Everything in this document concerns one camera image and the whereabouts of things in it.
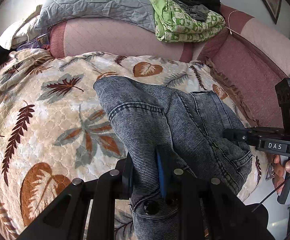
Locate blue denim pants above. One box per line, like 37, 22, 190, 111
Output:
93, 76, 252, 239

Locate leaf pattern plush blanket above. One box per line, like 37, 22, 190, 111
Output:
0, 49, 253, 239

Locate green patterned folded blanket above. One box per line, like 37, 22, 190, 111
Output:
149, 0, 225, 43

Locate black clothes pile on sofa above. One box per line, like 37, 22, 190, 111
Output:
173, 0, 221, 22

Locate purple patterned item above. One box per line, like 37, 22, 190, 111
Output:
16, 34, 50, 51

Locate cream pillow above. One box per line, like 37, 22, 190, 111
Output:
0, 5, 42, 50

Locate grey quilted blanket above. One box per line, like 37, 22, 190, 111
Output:
34, 0, 155, 33

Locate thin white cord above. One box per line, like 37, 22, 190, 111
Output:
226, 9, 243, 37

